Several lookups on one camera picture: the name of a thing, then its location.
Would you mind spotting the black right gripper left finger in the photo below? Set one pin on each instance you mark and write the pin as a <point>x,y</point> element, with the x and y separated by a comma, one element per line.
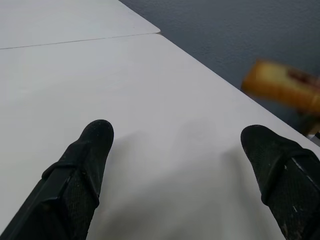
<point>75,180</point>

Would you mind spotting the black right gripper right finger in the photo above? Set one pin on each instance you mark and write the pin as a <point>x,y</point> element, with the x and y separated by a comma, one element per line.
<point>282,172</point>

